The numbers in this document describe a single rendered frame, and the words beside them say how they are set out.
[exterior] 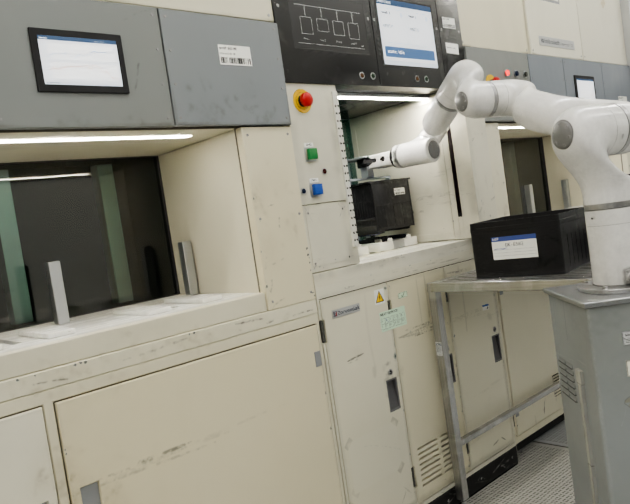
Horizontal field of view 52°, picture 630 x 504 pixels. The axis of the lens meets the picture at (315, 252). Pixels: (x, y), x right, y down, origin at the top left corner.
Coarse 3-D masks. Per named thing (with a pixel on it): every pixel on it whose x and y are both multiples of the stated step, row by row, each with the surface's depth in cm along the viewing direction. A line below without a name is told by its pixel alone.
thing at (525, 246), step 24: (504, 216) 220; (528, 216) 215; (552, 216) 183; (576, 216) 195; (480, 240) 198; (504, 240) 193; (528, 240) 188; (552, 240) 184; (576, 240) 193; (480, 264) 199; (504, 264) 194; (528, 264) 189; (552, 264) 185; (576, 264) 191
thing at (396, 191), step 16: (352, 160) 237; (368, 176) 237; (384, 176) 244; (352, 192) 232; (368, 192) 226; (384, 192) 230; (400, 192) 236; (368, 208) 228; (384, 208) 229; (400, 208) 235; (368, 224) 229; (384, 224) 229; (400, 224) 235; (368, 240) 236; (384, 240) 231
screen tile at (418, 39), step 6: (408, 12) 213; (408, 18) 213; (414, 18) 215; (420, 18) 217; (408, 24) 212; (414, 24) 215; (420, 24) 217; (426, 24) 219; (426, 30) 219; (414, 36) 214; (420, 36) 216; (426, 36) 219; (414, 42) 214; (420, 42) 216; (426, 42) 218; (432, 42) 221
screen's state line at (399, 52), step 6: (390, 48) 206; (396, 48) 208; (402, 48) 210; (408, 48) 212; (390, 54) 205; (396, 54) 207; (402, 54) 209; (408, 54) 212; (414, 54) 214; (420, 54) 216; (426, 54) 218; (432, 54) 220; (432, 60) 220
